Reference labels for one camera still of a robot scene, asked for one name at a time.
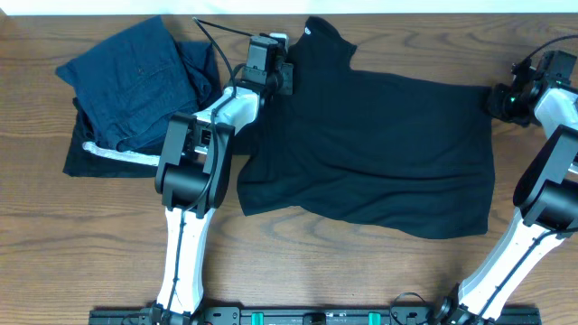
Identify black polo shirt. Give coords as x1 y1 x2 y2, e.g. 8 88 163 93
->
235 16 495 239

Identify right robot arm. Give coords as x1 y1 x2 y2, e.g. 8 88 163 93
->
428 51 577 324

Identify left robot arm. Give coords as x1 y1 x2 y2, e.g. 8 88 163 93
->
148 33 294 324

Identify folded dark blue shorts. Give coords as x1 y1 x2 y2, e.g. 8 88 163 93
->
56 16 220 152

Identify folded black garment white stripe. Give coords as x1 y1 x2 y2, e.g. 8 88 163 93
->
63 97 174 178

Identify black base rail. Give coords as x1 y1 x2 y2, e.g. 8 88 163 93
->
88 306 542 325

